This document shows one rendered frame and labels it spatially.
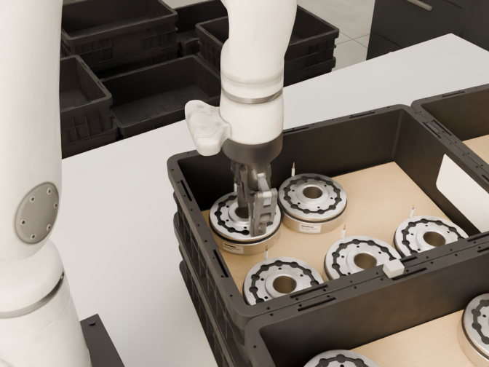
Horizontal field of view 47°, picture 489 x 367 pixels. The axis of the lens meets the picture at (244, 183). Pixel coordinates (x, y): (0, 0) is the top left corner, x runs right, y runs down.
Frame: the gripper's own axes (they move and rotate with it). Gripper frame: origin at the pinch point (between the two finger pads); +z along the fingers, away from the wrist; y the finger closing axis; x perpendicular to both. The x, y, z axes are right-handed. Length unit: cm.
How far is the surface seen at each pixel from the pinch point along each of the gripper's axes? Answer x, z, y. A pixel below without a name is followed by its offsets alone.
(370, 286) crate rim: -7.8, -4.2, -19.2
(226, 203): 2.1, 2.7, 5.4
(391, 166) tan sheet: -27.4, 6.1, 10.2
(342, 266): -9.1, 2.7, -10.5
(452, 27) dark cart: -109, 37, 111
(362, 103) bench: -42, 20, 48
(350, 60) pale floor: -110, 91, 188
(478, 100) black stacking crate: -43.6, -1.7, 13.6
